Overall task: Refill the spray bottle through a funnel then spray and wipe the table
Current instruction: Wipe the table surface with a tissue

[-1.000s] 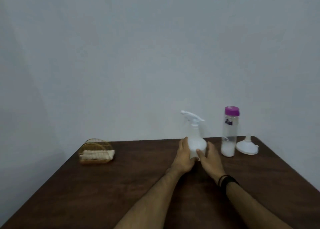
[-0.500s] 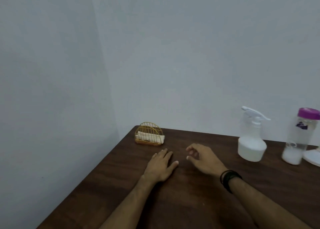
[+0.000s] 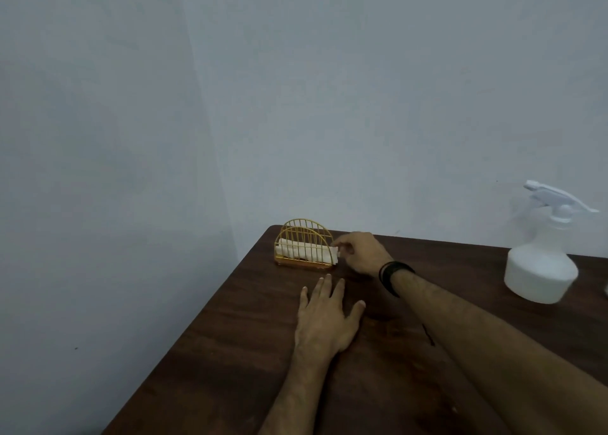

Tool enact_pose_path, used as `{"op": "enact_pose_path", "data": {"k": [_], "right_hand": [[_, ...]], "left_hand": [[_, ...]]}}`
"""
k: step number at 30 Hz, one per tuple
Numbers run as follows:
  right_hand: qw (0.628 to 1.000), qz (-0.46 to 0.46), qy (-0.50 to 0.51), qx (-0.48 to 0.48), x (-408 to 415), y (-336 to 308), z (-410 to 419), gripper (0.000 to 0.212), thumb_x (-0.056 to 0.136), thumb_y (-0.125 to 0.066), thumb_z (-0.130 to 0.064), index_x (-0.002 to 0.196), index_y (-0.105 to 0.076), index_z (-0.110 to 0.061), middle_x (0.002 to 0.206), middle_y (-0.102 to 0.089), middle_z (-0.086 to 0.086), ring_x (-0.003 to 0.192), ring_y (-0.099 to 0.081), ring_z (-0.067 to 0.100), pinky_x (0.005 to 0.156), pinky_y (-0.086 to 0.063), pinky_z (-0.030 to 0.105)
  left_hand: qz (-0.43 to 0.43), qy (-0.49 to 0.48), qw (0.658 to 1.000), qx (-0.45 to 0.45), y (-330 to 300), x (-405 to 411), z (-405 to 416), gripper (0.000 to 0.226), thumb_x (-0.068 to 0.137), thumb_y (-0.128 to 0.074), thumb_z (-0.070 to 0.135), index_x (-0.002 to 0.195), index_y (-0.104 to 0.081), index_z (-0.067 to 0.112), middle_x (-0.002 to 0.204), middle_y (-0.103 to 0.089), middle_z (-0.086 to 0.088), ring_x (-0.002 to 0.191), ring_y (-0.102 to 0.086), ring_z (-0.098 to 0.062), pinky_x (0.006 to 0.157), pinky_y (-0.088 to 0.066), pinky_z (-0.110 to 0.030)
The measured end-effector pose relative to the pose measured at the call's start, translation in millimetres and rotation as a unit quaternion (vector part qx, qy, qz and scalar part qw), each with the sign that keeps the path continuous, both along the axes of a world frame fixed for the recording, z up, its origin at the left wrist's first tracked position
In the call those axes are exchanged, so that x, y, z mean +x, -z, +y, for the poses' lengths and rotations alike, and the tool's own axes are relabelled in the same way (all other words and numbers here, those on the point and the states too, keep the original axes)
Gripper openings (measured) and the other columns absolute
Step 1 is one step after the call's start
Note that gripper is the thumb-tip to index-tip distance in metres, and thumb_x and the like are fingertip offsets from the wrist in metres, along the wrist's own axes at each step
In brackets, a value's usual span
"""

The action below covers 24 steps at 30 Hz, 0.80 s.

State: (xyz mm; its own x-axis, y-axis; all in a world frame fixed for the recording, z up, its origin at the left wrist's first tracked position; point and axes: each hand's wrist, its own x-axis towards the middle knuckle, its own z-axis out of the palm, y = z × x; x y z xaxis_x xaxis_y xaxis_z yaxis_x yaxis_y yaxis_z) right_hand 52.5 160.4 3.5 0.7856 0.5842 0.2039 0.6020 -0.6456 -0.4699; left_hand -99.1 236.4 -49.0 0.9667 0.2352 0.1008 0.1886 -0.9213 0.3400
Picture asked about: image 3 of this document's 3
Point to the person's right hand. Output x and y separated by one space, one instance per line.
366 254

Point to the person's left hand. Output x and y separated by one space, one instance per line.
323 328

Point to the white translucent spray bottle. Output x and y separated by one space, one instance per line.
541 268

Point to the white spray trigger head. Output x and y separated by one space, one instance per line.
556 197

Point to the person's left forearm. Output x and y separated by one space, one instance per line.
294 401

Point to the person's right forearm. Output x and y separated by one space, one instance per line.
499 354

